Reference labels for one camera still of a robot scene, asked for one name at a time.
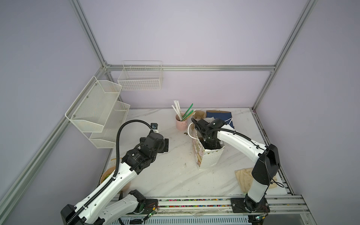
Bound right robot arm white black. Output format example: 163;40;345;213
191;119;280;213

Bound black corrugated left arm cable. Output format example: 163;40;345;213
113;119;151;179

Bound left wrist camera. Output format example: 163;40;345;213
150;123;159;133

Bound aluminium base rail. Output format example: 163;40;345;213
106;194;317;225

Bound white wrapped straw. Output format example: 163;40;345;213
172;100;183;121

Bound green wrapped straw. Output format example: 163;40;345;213
182;103;193;121

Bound pink metal straw bucket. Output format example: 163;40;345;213
175;112;188;131

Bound white wire basket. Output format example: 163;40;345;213
118;61;164;91

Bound stacked brown pulp cup carriers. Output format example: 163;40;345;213
193;110;206;121

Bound beige cloth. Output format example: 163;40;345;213
234;167;278;194

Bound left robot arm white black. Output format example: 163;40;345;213
61;132;169;225

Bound white mesh two-tier shelf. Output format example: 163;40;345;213
65;76;130;149

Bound cardboard box of blue napkins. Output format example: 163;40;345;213
206;110;234;128

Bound cartoon animal paper gift bag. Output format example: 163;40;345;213
188;123;225;170

